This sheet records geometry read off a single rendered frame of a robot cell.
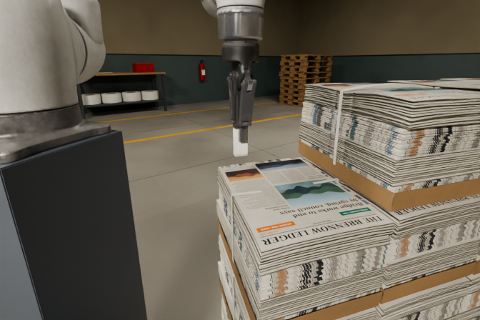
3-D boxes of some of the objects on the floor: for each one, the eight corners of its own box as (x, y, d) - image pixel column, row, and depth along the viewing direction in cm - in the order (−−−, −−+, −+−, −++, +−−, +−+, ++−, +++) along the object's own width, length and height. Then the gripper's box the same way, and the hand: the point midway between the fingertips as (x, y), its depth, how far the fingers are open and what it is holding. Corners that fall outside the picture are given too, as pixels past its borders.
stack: (220, 361, 102) (213, 163, 78) (440, 288, 134) (483, 133, 111) (253, 520, 67) (261, 249, 43) (541, 370, 99) (638, 168, 75)
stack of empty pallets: (305, 99, 810) (308, 55, 772) (329, 102, 745) (334, 55, 708) (277, 103, 734) (278, 55, 697) (301, 107, 670) (305, 54, 632)
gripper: (271, 40, 47) (267, 163, 53) (248, 44, 58) (247, 145, 65) (230, 38, 44) (231, 168, 51) (215, 43, 56) (218, 148, 63)
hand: (240, 140), depth 57 cm, fingers closed
